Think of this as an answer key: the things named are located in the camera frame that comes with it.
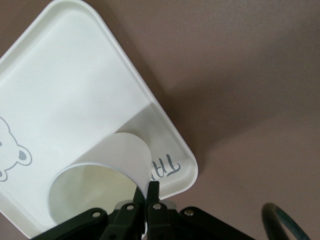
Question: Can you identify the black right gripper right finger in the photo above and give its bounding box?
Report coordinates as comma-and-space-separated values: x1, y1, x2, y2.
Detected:
147, 181, 257, 240

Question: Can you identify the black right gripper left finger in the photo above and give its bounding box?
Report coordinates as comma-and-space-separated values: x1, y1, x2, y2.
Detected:
32, 187, 146, 240

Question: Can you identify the white plastic cup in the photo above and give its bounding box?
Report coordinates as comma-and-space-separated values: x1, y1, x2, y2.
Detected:
48, 132, 152, 238

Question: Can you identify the cream bear print tray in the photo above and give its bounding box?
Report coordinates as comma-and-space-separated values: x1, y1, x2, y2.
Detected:
0, 0, 200, 238

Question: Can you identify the brown table cover mat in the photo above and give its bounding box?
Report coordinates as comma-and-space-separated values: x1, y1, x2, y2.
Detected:
0, 0, 320, 240

